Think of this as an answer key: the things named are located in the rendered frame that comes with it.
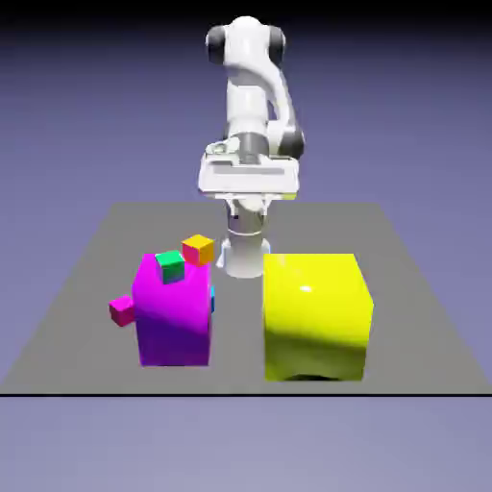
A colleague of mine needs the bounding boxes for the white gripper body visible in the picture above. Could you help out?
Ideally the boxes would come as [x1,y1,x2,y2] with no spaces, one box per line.
[196,152,301,202]

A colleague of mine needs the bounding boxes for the small orange cube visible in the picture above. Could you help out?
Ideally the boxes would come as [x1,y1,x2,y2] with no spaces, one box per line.
[181,234,215,267]

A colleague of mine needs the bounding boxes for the small green cube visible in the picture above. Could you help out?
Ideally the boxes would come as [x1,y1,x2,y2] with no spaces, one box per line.
[154,249,186,285]

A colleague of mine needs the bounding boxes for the small magenta cube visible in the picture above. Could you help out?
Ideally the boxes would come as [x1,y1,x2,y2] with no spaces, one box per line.
[108,294,135,329]

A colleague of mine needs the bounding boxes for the large magenta box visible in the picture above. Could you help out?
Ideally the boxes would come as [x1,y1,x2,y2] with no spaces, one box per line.
[131,251,213,367]

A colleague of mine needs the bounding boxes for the large yellow box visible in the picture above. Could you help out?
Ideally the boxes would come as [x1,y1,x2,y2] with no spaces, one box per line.
[262,252,375,382]

